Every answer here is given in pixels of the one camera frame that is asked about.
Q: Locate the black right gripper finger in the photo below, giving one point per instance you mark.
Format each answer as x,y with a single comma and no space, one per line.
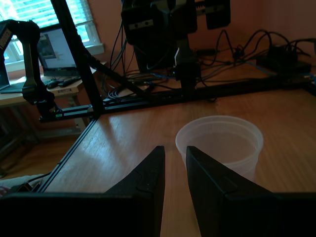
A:
86,217
247,217

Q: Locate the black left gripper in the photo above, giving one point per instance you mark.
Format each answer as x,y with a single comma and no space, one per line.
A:
201,3

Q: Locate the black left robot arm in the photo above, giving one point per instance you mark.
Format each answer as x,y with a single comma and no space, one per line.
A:
187,74

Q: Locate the translucent plastic cup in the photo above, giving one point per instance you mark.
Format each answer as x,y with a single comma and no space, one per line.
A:
217,148

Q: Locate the white cloth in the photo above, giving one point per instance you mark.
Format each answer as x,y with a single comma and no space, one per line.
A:
14,180

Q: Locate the black power strip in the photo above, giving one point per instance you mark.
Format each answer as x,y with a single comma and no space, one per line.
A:
284,64

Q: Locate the computer monitor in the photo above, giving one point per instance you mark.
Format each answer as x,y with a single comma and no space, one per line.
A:
59,49

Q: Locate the black remote control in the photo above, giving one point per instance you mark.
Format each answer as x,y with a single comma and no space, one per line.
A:
70,82

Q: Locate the black computer mouse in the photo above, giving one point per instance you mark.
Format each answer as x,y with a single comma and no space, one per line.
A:
53,84

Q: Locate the light wooden desk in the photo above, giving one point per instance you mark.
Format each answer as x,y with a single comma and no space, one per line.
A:
14,98

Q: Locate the window with white blinds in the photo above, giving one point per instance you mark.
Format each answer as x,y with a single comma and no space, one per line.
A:
29,10

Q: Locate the black aluminium frame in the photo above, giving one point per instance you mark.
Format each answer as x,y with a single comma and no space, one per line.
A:
81,74

